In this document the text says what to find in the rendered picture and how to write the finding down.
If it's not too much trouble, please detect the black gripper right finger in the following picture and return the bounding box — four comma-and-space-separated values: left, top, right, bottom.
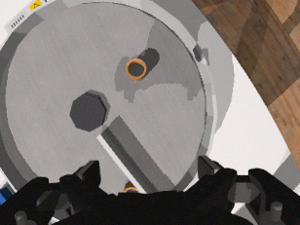
166, 156, 300, 225

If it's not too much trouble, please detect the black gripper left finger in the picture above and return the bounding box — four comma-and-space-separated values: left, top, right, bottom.
0, 161, 126, 225

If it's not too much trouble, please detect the bronze bushing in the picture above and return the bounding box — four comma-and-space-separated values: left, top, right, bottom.
124, 182, 140, 193
126, 58, 147, 81

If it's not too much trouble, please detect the blue crate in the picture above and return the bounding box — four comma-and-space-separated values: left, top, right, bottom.
0, 183, 16, 206

